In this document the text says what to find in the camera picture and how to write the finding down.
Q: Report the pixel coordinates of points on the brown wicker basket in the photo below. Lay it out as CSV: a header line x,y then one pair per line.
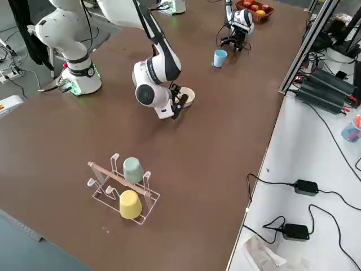
x,y
248,15

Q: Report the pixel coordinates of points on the pen holder cup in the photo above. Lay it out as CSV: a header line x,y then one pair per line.
x,y
349,134

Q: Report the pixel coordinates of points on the clear plastic bag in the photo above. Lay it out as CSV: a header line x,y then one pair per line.
x,y
259,254

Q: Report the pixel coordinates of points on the black hanging cloth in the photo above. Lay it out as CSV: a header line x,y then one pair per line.
x,y
25,34

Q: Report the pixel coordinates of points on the black power adapter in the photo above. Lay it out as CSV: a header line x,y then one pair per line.
x,y
296,232
306,187

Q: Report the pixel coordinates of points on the yellow cup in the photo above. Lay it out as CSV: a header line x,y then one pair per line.
x,y
130,204

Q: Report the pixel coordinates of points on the aluminium frame post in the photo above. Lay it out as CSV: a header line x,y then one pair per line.
x,y
308,46

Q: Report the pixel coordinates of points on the red apple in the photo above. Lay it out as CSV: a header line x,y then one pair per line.
x,y
254,8
266,7
248,3

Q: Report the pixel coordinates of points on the yellow lemon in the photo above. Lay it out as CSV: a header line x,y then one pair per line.
x,y
260,13

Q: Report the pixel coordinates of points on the white power strip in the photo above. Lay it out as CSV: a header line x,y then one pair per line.
x,y
11,76

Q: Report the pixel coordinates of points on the blue cup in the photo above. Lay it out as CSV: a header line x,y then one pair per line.
x,y
219,60

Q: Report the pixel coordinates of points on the black power supply box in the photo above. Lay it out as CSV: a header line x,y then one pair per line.
x,y
318,98
332,82

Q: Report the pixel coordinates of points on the white control box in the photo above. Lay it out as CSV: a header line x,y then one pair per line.
x,y
11,104

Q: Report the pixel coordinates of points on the white bowl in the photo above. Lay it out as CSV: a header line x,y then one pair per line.
x,y
189,96

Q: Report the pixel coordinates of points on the pale green cup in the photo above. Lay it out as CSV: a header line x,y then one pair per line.
x,y
133,170

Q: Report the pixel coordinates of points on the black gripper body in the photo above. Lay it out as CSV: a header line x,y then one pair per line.
x,y
175,90
238,34

